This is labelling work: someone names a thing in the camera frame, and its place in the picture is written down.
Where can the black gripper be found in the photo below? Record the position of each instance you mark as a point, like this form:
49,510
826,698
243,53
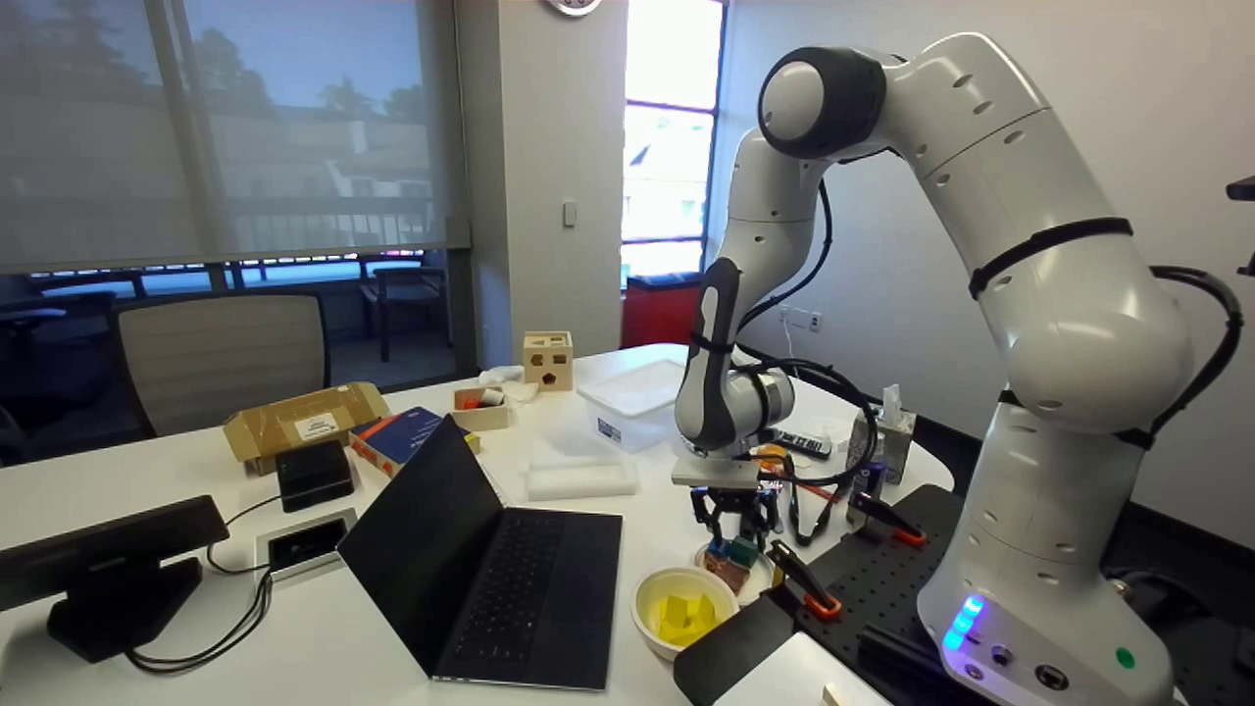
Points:
732,501

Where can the green block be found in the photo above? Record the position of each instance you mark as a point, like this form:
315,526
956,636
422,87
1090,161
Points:
738,552

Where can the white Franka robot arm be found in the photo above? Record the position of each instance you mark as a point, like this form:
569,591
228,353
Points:
1085,395

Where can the orange flat object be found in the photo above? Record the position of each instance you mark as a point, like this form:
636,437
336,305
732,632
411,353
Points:
772,462

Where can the yellow bowl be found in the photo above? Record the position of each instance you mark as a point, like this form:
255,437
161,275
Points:
653,636

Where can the blue block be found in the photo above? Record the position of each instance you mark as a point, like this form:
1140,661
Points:
715,553

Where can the brown block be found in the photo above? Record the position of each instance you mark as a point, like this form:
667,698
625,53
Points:
726,578

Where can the black clamp with orange tips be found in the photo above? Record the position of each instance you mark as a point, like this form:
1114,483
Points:
805,583
890,521

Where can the yellow block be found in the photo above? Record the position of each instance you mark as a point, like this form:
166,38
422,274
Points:
688,616

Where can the black remote control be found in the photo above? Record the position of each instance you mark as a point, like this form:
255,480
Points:
800,441

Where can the black pad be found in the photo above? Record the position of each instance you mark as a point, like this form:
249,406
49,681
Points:
732,649

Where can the small bottle with blue label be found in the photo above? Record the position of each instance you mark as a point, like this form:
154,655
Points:
873,491

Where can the white paper sheet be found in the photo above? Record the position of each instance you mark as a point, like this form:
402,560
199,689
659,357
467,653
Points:
798,681

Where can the clear plastic lidded container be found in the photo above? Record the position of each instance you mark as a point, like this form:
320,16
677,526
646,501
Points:
633,395

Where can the clear sanitizer pump bottle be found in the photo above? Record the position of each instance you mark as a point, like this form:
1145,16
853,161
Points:
890,432

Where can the black laptop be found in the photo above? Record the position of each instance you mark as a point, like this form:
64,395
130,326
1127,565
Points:
522,603

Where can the wooden shape sorter cube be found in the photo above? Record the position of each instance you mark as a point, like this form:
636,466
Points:
547,361

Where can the blue book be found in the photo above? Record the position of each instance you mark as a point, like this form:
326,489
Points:
399,437

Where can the white and black power box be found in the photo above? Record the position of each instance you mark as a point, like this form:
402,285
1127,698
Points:
309,543

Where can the cardboard box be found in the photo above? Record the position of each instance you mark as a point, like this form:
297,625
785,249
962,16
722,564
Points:
300,425

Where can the beige office chair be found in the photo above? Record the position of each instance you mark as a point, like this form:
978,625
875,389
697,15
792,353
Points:
221,357

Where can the grey window blind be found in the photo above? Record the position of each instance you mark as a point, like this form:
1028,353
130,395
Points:
300,118

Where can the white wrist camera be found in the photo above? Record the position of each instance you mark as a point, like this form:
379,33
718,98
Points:
713,474

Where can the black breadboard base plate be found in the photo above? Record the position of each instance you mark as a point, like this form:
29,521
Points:
875,591

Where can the white wall outlet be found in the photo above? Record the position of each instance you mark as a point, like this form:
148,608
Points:
808,319

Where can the white light switch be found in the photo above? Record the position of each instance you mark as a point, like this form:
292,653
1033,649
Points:
569,219

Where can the round wall clock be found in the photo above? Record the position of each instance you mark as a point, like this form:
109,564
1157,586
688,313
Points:
573,7

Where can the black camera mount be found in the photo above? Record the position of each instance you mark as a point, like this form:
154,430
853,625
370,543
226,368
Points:
1243,191

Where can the black camera bar on stand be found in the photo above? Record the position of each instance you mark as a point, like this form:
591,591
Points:
102,552

